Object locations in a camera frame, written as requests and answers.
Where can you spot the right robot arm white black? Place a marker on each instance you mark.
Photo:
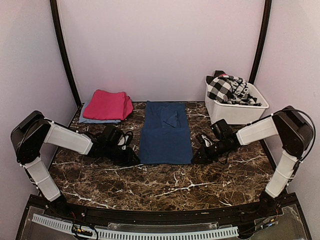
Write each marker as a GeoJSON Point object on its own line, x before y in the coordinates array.
{"type": "Point", "coordinates": [295, 130]}

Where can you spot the dark blue garment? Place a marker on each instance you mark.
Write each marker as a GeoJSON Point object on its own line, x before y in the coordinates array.
{"type": "Point", "coordinates": [165, 137]}

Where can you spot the black corner post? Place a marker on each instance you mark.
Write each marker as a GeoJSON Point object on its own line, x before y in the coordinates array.
{"type": "Point", "coordinates": [63, 51]}
{"type": "Point", "coordinates": [261, 41]}

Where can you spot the folded light blue shirt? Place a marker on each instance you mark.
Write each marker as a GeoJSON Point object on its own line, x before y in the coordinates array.
{"type": "Point", "coordinates": [84, 120]}

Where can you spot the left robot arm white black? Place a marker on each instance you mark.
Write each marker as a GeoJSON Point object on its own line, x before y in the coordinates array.
{"type": "Point", "coordinates": [36, 132]}

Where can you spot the black shirt white lettering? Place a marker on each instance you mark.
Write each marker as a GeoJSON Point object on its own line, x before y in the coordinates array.
{"type": "Point", "coordinates": [240, 92]}

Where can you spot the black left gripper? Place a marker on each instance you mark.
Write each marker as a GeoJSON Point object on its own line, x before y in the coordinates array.
{"type": "Point", "coordinates": [128, 158]}

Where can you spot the pink trousers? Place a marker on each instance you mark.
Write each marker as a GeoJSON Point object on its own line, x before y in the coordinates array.
{"type": "Point", "coordinates": [108, 106]}

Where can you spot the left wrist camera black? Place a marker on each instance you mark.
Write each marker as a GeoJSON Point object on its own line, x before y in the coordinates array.
{"type": "Point", "coordinates": [112, 134]}

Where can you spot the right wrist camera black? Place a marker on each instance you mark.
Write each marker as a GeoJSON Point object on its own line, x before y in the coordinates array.
{"type": "Point", "coordinates": [221, 129]}

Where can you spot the black white checkered shirt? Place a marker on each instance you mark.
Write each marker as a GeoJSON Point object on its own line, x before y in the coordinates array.
{"type": "Point", "coordinates": [218, 88]}

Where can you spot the white slotted cable duct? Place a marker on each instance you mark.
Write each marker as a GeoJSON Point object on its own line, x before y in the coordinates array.
{"type": "Point", "coordinates": [121, 231]}

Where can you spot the right black corner post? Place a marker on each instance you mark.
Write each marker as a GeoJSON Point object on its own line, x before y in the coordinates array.
{"type": "Point", "coordinates": [261, 41]}

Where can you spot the black curved front rail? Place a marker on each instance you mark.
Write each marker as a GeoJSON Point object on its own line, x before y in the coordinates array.
{"type": "Point", "coordinates": [241, 214]}

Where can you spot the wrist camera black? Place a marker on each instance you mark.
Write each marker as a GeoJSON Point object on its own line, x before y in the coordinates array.
{"type": "Point", "coordinates": [221, 129]}
{"type": "Point", "coordinates": [112, 134]}

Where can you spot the white plastic laundry bin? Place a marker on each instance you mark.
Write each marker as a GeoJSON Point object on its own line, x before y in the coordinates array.
{"type": "Point", "coordinates": [235, 114]}

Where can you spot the left black corner post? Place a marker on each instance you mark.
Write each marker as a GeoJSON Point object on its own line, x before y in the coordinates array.
{"type": "Point", "coordinates": [63, 51]}

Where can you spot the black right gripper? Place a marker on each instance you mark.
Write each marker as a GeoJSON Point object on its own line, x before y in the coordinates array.
{"type": "Point", "coordinates": [205, 158]}

